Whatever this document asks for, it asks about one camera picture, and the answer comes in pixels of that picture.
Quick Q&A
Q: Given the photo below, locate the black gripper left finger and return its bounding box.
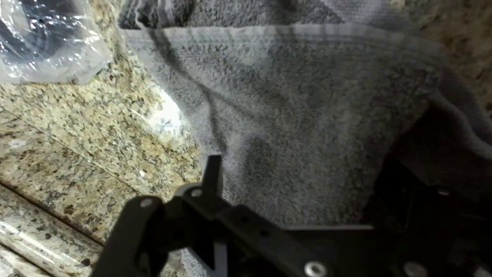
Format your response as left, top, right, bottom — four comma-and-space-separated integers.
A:
90, 153, 329, 277

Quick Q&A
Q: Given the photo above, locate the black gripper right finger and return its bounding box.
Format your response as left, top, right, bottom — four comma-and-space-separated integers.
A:
373, 158, 462, 277

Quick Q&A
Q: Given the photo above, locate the grey terry towel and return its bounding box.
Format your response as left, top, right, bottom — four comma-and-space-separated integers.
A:
118, 0, 492, 232

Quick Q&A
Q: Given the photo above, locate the clear plastic bag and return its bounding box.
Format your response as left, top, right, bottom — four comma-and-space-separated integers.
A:
0, 0, 112, 86

